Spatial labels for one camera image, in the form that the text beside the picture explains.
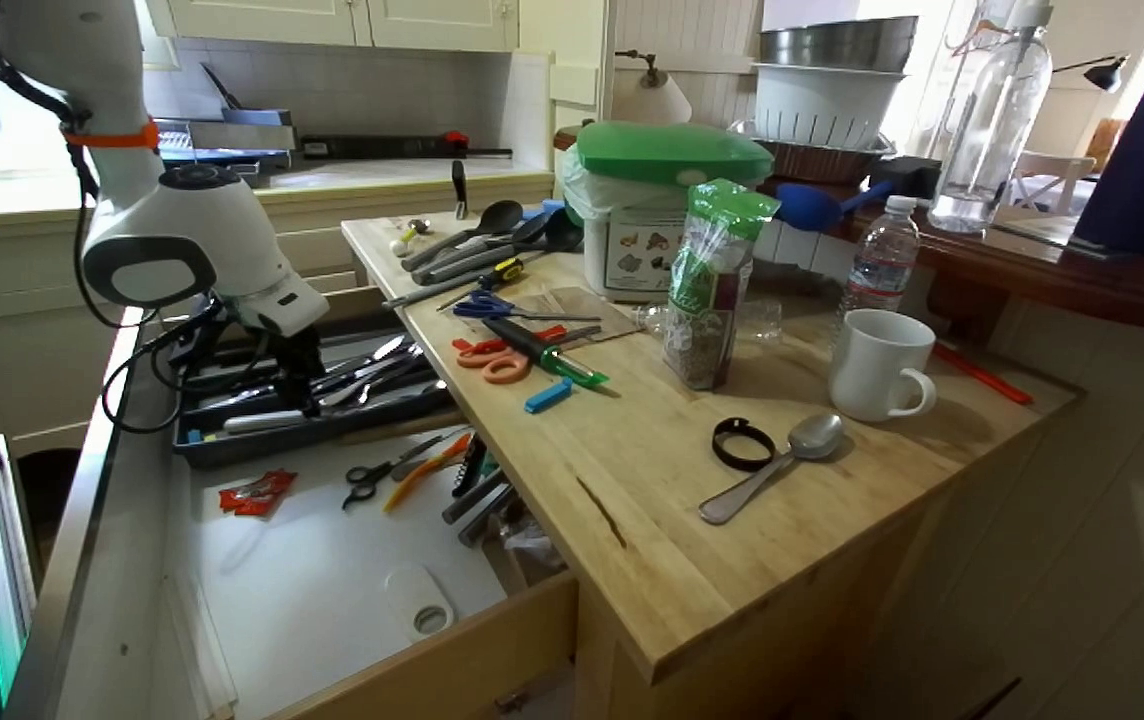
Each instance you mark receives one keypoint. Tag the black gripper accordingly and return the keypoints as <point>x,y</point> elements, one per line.
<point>262,356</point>

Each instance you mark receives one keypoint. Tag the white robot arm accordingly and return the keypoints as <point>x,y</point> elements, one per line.
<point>155,235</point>

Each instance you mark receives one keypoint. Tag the orange red drawer item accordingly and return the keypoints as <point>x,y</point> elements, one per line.
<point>257,498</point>

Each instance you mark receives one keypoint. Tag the open wooden drawer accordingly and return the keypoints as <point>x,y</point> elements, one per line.
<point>157,605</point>

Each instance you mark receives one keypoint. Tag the black cutlery tray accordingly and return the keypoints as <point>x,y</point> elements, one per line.
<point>248,402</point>

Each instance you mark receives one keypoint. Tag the small black scissors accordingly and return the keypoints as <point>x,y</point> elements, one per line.
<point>366,477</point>

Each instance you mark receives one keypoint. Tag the yellow black screwdriver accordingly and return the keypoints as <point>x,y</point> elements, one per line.
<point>490,276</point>

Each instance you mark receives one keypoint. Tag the blue small clip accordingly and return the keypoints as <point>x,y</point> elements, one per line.
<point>548,399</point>

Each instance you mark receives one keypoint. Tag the white compost bin green lid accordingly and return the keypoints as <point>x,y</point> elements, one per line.
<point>629,194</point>

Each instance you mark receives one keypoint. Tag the green lidded food jar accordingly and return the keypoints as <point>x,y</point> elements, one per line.
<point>708,276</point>

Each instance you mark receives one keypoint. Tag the metal spoon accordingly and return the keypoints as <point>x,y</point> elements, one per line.
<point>813,439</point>

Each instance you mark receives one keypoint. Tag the white dish rack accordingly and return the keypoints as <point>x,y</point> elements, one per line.
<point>820,105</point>

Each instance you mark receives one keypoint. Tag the white mug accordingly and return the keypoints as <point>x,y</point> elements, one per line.
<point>881,365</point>

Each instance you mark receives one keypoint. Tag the small plastic water bottle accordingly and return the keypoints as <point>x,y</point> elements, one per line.
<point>884,258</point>

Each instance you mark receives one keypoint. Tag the steel mixing bowl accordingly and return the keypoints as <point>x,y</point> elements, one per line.
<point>879,44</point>

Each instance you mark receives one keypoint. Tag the orange handled scissors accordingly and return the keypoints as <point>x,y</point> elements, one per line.
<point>505,356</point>

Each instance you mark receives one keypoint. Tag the black ladle steel handle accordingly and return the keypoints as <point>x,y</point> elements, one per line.
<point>492,223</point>

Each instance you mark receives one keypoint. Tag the black spoon steel handle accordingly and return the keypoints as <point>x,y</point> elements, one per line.
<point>473,258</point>

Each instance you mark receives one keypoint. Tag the black ring band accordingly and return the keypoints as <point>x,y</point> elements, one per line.
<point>743,447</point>

